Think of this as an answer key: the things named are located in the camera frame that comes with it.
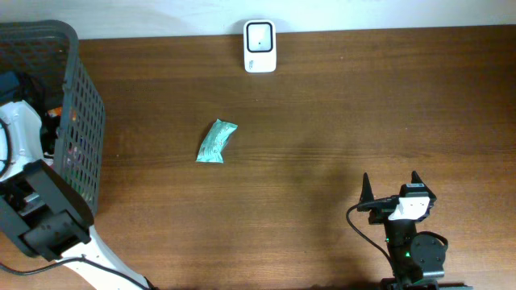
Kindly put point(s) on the orange snack packet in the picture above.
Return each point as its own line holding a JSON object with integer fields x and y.
{"x": 58, "y": 112}

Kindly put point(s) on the mint green snack packet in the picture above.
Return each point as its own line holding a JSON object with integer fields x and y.
{"x": 215, "y": 141}

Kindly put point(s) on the dark grey plastic basket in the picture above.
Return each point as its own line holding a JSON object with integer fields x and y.
{"x": 49, "y": 51}

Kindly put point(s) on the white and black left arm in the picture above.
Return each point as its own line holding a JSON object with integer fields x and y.
{"x": 41, "y": 213}

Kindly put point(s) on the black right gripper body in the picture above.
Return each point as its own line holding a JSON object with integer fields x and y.
{"x": 381, "y": 205}

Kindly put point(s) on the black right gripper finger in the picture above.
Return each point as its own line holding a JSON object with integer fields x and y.
{"x": 416, "y": 180}
{"x": 366, "y": 191}

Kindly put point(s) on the white barcode scanner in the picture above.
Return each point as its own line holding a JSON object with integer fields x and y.
{"x": 259, "y": 46}

